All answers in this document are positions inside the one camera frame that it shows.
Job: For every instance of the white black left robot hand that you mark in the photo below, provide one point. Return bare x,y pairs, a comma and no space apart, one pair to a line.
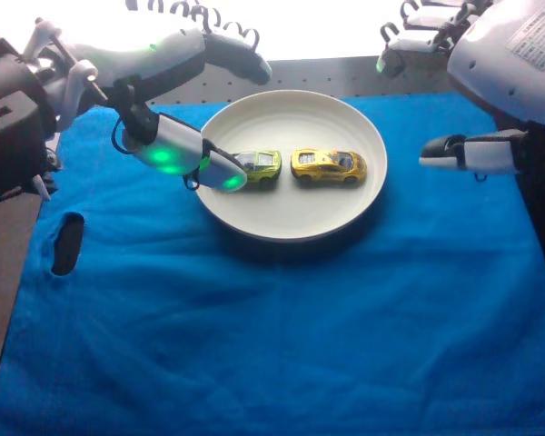
131,59

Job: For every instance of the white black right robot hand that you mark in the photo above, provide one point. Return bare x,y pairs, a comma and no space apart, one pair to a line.
504,68

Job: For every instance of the green toy car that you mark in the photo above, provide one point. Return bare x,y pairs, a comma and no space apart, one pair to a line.
265,165

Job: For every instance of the yellow toy car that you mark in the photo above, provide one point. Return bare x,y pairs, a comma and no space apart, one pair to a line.
327,168

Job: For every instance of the white round plate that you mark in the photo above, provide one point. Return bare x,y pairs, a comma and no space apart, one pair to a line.
295,209

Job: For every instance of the blue cloth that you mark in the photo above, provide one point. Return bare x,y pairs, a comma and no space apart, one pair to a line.
272,340

